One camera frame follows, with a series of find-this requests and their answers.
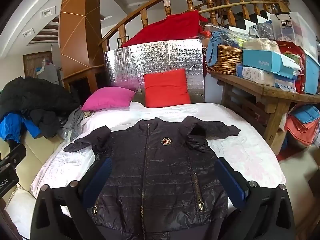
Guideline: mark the white patterned tissue pack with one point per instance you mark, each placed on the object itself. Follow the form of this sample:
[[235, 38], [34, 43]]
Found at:
[[252, 75]]

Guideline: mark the wooden side table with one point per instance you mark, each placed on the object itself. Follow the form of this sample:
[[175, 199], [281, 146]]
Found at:
[[250, 85]]

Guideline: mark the light blue storage bin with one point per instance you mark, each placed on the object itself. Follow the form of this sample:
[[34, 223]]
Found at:
[[312, 75]]

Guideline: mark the blue cloth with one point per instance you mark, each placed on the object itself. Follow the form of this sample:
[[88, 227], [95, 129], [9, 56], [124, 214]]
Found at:
[[212, 47]]

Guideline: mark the red pillow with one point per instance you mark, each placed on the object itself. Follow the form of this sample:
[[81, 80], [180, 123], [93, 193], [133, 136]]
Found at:
[[166, 88]]

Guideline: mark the red gift box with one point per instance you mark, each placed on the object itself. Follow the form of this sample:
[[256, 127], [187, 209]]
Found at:
[[298, 52]]

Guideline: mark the grey garment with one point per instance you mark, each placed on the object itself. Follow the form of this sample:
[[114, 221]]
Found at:
[[72, 122]]

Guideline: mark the pink pillow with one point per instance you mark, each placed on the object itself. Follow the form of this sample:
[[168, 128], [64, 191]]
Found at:
[[107, 98]]

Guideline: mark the coral cloth pile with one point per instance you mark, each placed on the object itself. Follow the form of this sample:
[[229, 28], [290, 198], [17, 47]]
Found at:
[[297, 130]]

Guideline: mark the white bed sheet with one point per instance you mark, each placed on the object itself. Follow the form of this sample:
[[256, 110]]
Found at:
[[250, 155]]

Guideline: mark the wicker basket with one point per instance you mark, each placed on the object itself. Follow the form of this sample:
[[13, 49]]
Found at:
[[225, 60]]

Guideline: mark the black clothes pile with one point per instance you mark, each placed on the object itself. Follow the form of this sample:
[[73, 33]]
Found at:
[[30, 92]]

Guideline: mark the black quilted jacket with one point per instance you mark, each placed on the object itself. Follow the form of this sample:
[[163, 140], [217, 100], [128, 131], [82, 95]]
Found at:
[[160, 175]]

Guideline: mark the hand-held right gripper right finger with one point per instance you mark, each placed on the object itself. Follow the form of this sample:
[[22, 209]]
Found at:
[[230, 182]]

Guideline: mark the light blue cardboard box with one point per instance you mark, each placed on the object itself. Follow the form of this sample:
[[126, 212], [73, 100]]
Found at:
[[262, 63]]

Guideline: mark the brown wooden column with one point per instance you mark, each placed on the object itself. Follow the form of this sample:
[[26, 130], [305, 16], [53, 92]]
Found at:
[[80, 30]]

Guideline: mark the bright blue garment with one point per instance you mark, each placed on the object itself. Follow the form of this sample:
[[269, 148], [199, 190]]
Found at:
[[10, 127]]

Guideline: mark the cream sofa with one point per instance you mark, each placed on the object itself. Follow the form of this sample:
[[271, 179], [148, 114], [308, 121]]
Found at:
[[32, 160]]

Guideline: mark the cream stuffed plastic bag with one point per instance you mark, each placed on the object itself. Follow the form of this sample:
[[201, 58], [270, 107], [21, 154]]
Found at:
[[260, 44]]

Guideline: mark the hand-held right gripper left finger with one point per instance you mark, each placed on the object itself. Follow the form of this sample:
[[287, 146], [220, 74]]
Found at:
[[98, 180]]

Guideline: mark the large red cloth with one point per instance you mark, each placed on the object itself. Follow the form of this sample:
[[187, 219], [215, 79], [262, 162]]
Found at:
[[170, 27]]

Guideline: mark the silver foil insulation panel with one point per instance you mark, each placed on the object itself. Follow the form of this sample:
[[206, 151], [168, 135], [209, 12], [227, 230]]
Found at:
[[162, 57]]

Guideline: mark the wooden stair railing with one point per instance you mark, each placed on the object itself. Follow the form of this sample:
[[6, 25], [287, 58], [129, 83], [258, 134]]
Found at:
[[144, 17]]

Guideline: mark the clear plastic storage bin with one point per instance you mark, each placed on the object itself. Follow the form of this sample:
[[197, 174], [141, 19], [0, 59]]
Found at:
[[295, 30]]

